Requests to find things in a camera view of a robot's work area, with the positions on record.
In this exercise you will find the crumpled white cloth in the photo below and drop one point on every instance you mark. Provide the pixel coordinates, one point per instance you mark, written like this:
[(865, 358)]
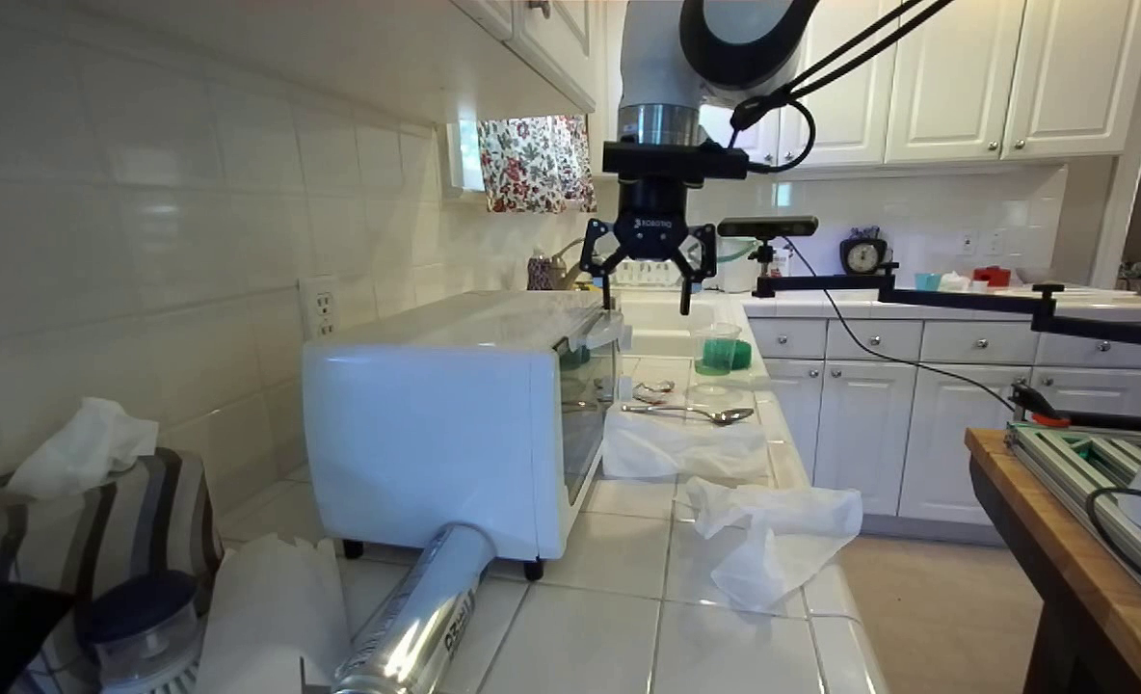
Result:
[(763, 540)]

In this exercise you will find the white toaster oven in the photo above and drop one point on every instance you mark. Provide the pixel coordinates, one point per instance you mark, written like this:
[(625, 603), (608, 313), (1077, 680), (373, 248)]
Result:
[(428, 437)]

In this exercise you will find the red container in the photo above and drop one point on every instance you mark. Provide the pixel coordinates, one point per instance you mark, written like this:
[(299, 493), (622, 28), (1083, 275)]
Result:
[(991, 275)]

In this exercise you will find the metal faucet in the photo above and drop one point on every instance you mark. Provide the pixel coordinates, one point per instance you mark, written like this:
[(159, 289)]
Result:
[(550, 270)]

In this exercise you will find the teal container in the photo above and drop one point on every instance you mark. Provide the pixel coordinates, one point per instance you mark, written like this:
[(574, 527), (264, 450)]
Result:
[(925, 277)]

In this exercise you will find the white tissue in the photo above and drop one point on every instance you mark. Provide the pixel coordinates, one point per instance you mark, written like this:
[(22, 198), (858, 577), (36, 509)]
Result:
[(81, 444)]

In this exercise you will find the red black clamp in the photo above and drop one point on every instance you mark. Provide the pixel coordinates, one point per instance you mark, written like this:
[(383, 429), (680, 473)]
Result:
[(1037, 408)]

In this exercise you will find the grey metal mounting plate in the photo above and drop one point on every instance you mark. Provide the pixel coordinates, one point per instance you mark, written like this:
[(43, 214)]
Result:
[(1083, 469)]

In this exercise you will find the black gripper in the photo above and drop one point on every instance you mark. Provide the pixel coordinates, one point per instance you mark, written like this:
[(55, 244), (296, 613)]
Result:
[(653, 216)]

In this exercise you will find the black camera on stand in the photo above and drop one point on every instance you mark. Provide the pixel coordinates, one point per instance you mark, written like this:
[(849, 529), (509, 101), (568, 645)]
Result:
[(763, 225)]

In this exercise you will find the white wall cabinets row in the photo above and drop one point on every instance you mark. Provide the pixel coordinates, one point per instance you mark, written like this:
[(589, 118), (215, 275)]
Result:
[(970, 78)]

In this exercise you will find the green round scrubber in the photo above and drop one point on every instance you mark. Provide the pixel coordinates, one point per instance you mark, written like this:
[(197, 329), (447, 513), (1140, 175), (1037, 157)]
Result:
[(722, 354)]

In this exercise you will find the wooden table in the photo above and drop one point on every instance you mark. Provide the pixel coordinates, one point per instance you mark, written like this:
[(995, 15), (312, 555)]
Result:
[(1083, 578)]

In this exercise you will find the white wall outlet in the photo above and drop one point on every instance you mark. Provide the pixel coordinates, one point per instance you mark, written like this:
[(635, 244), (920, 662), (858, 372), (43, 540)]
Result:
[(321, 309)]

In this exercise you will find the silver metal spoon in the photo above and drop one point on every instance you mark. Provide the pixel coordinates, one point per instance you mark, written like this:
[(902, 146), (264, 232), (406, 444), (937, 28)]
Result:
[(731, 416)]

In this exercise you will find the glass oven door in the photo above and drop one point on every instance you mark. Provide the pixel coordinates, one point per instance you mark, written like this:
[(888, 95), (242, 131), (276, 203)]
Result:
[(589, 408)]

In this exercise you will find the black round clock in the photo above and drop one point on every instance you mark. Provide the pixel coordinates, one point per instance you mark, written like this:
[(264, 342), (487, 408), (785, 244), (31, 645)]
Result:
[(865, 254)]

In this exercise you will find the striped tissue box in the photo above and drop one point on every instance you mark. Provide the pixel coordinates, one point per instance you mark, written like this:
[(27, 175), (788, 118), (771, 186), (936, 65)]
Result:
[(148, 513)]

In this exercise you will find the white sink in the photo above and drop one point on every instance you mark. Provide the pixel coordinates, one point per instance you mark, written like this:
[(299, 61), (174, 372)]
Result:
[(659, 329)]

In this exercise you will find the floral curtain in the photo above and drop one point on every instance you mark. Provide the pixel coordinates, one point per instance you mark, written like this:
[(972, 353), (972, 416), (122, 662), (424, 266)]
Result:
[(533, 163)]

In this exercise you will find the white wall cabinet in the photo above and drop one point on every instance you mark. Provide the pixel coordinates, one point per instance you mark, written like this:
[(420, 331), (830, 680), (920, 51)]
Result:
[(341, 51)]

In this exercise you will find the jar with blue lid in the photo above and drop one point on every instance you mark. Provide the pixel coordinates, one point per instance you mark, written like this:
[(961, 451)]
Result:
[(139, 628)]

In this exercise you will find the white base cabinets with drawers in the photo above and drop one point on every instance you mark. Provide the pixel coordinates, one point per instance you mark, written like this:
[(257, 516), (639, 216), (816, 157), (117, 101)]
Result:
[(882, 424)]

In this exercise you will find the aluminium foil roll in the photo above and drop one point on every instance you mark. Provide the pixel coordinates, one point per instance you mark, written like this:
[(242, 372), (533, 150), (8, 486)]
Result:
[(420, 603)]

